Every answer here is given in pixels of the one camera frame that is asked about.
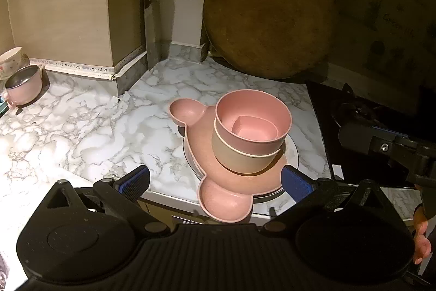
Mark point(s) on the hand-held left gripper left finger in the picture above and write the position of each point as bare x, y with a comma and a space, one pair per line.
134, 181

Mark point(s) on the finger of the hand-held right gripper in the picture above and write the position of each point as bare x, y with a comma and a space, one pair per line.
361, 141

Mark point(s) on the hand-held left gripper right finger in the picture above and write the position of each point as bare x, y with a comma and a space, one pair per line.
296, 184

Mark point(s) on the white plate with grey rim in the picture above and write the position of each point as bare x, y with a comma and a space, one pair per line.
291, 154

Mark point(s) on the cream bowl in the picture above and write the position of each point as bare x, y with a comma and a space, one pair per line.
238, 159

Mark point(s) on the pink round bowl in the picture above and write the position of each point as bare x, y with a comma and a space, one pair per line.
269, 120

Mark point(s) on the small pink heart dish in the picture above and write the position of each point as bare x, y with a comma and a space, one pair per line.
253, 129

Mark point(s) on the pink bear-shaped plate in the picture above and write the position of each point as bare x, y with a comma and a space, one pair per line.
218, 195

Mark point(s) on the person's right hand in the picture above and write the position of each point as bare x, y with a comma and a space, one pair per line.
421, 236

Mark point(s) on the black gas stove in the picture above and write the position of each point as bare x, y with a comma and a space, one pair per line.
327, 147

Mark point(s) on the stove burner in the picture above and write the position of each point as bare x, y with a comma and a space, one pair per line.
351, 107

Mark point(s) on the pink pot with steel interior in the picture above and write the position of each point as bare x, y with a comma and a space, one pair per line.
24, 86

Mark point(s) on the round wooden cutting board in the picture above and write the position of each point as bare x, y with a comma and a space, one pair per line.
269, 15

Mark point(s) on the cleaver knife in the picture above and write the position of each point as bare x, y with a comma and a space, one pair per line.
150, 25

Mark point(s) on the white floral cup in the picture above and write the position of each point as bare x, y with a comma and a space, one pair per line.
9, 61

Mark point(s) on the plant print wall sticker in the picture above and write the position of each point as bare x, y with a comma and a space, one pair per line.
391, 21

